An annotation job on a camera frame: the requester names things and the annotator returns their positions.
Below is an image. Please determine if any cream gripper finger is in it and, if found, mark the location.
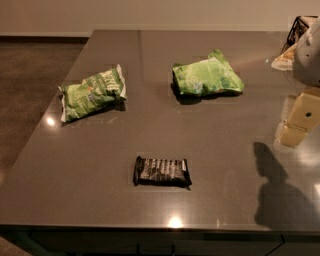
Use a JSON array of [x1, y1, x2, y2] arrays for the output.
[[276, 87, 320, 148]]

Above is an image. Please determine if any light green rice chip bag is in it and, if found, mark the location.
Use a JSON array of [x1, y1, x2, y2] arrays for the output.
[[172, 49, 244, 97]]

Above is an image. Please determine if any pale wrapped snack bag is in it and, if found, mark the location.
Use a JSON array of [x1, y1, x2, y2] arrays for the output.
[[271, 44, 297, 71]]

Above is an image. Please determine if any green jalapeno chip bag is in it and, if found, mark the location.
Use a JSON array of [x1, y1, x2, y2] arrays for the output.
[[59, 65, 127, 122]]

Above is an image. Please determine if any black snack bar wrapper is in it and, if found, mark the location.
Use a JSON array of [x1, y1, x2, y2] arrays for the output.
[[133, 156, 192, 189]]

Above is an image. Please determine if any black wire basket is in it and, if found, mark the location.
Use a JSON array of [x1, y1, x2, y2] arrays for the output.
[[286, 16, 320, 47]]

